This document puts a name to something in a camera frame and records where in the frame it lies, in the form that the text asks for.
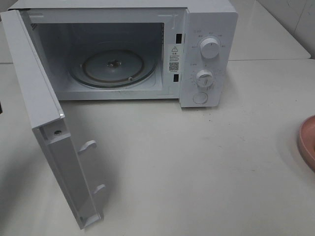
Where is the glass microwave turntable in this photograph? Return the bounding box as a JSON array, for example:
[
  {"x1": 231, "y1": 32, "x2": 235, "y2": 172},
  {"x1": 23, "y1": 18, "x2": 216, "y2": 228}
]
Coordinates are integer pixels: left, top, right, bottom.
[{"x1": 69, "y1": 49, "x2": 158, "y2": 89}]

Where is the pink round plate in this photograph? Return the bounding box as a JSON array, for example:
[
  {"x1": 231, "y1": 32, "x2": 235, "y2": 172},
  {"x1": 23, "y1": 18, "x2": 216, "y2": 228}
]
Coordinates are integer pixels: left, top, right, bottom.
[{"x1": 298, "y1": 116, "x2": 315, "y2": 172}]

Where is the white timer knob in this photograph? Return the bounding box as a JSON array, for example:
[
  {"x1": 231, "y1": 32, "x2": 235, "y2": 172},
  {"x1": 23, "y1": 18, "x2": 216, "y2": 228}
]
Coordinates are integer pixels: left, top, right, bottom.
[{"x1": 195, "y1": 70, "x2": 214, "y2": 88}]

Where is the white microwave oven body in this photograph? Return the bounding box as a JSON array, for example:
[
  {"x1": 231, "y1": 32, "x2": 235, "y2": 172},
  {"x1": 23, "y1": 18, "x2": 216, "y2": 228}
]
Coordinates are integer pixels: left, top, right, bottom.
[{"x1": 6, "y1": 0, "x2": 238, "y2": 108}]

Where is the upper white power knob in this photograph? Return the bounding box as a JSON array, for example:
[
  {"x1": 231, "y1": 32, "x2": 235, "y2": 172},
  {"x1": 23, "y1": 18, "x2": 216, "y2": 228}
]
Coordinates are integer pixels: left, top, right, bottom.
[{"x1": 199, "y1": 36, "x2": 220, "y2": 59}]

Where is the white warning label sticker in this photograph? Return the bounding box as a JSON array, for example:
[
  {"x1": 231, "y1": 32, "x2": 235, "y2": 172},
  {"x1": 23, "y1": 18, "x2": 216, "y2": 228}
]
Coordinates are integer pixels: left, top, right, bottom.
[{"x1": 166, "y1": 44, "x2": 183, "y2": 73}]

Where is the round white door button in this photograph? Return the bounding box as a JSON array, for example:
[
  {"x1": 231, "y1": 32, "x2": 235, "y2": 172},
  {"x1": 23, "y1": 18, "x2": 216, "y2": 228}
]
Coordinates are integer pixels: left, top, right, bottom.
[{"x1": 193, "y1": 92, "x2": 208, "y2": 104}]

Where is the white microwave door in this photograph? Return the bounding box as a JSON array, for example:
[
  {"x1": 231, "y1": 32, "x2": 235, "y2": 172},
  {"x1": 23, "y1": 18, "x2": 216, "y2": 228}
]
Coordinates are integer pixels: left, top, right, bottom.
[{"x1": 1, "y1": 10, "x2": 102, "y2": 229}]

